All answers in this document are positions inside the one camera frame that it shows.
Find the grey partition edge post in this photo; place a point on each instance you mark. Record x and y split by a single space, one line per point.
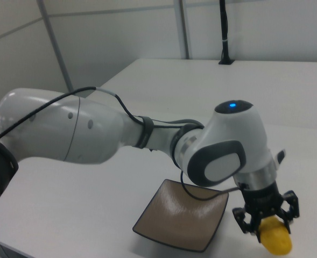
56 45

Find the grey metal frame post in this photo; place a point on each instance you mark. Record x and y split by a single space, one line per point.
182 27

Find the yellow lemon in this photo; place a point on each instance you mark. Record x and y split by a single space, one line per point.
276 239

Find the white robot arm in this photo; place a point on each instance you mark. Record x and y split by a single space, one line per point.
228 134

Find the brown square ceramic plate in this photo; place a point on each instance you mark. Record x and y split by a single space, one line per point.
174 220

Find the black camera stand pole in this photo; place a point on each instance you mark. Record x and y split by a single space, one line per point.
225 32

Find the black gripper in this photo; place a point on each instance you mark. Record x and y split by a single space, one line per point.
263 200

